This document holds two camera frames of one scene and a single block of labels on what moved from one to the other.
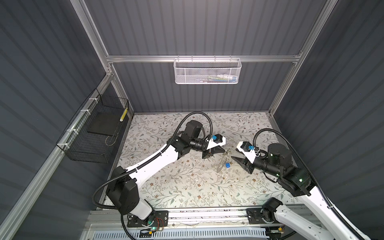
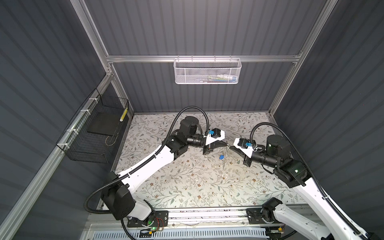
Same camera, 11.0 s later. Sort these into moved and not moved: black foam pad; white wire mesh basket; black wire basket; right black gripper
Moved: right black gripper
Not moved: black wire basket; white wire mesh basket; black foam pad
